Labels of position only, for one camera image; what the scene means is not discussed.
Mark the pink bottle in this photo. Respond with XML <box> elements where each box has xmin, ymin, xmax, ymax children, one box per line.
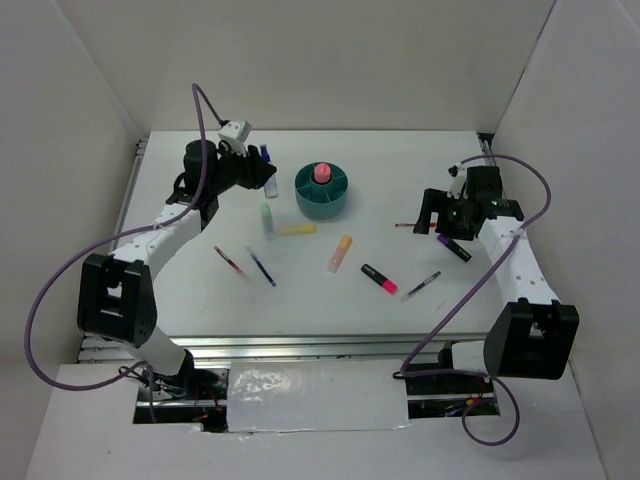
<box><xmin>312</xmin><ymin>162</ymin><xmax>332</xmax><ymax>185</ymax></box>

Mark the teal round organizer container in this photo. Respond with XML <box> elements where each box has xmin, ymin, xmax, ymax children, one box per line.
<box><xmin>294</xmin><ymin>163</ymin><xmax>349</xmax><ymax>220</ymax></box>

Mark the black pink highlighter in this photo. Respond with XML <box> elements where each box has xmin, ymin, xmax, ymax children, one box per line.
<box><xmin>361</xmin><ymin>264</ymin><xmax>398</xmax><ymax>294</ymax></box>

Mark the yellow highlighter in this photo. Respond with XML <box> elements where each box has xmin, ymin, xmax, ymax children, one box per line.
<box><xmin>277</xmin><ymin>224</ymin><xmax>317</xmax><ymax>236</ymax></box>

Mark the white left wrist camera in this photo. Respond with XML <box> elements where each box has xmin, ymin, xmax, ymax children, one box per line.
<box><xmin>218</xmin><ymin>120</ymin><xmax>252</xmax><ymax>157</ymax></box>

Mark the blue cap spray bottle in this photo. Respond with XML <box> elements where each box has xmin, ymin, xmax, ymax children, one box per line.
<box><xmin>260</xmin><ymin>144</ymin><xmax>278</xmax><ymax>199</ymax></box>

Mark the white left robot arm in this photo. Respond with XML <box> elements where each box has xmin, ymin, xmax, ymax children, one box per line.
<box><xmin>77</xmin><ymin>140</ymin><xmax>276</xmax><ymax>399</ymax></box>

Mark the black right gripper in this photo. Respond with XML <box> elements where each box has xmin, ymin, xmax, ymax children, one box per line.
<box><xmin>413</xmin><ymin>187</ymin><xmax>475</xmax><ymax>241</ymax></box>

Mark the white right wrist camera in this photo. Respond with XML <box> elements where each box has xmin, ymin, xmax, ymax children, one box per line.
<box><xmin>448</xmin><ymin>162</ymin><xmax>466</xmax><ymax>179</ymax></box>

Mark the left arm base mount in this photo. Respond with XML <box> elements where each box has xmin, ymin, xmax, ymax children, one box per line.
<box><xmin>127</xmin><ymin>368</ymin><xmax>230</xmax><ymax>433</ymax></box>

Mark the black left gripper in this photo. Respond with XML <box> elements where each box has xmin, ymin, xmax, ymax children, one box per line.
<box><xmin>209</xmin><ymin>142</ymin><xmax>278</xmax><ymax>195</ymax></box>

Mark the green highlighter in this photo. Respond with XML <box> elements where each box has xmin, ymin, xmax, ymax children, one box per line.
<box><xmin>260</xmin><ymin>203</ymin><xmax>276</xmax><ymax>241</ymax></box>

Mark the blue refill pen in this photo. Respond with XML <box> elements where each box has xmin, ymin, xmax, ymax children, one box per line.
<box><xmin>245</xmin><ymin>246</ymin><xmax>277</xmax><ymax>287</ymax></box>

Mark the black gel pen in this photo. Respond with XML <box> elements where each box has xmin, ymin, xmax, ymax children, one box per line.
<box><xmin>399</xmin><ymin>271</ymin><xmax>442</xmax><ymax>303</ymax></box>

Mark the red refill pen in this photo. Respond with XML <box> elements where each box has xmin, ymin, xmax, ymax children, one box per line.
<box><xmin>214</xmin><ymin>246</ymin><xmax>250</xmax><ymax>282</ymax></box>

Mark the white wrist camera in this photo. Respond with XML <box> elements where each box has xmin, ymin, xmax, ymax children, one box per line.
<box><xmin>448</xmin><ymin>162</ymin><xmax>466</xmax><ymax>179</ymax></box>
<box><xmin>218</xmin><ymin>120</ymin><xmax>252</xmax><ymax>157</ymax></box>

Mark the aluminium table frame rail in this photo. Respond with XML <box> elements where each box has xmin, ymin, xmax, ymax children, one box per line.
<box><xmin>79</xmin><ymin>131</ymin><xmax>559</xmax><ymax>362</ymax></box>

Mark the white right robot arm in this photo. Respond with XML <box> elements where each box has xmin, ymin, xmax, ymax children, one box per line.
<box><xmin>414</xmin><ymin>166</ymin><xmax>579</xmax><ymax>380</ymax></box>

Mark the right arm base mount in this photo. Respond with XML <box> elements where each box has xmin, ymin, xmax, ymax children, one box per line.
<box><xmin>392</xmin><ymin>341</ymin><xmax>499</xmax><ymax>419</ymax></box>

